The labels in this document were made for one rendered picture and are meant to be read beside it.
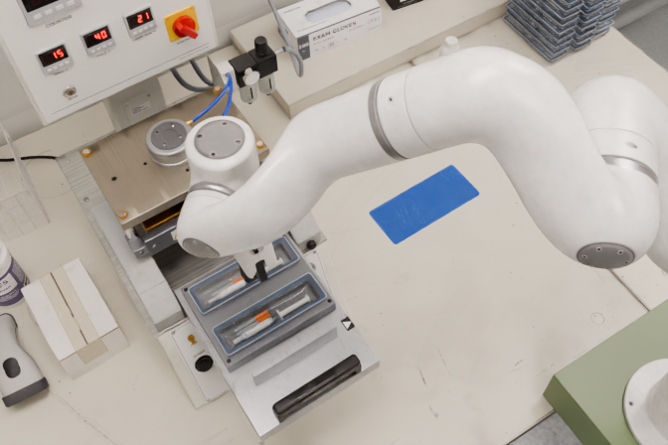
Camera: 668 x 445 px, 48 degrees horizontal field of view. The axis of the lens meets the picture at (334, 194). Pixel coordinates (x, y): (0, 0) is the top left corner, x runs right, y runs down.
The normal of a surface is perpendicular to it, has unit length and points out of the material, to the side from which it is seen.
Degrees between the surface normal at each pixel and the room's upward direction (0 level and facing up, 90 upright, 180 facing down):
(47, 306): 2
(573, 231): 74
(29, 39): 90
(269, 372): 90
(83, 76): 90
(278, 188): 53
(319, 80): 0
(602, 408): 2
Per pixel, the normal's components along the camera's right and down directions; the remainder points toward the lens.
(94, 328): -0.05, -0.59
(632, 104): 0.23, -0.52
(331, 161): -0.37, 0.63
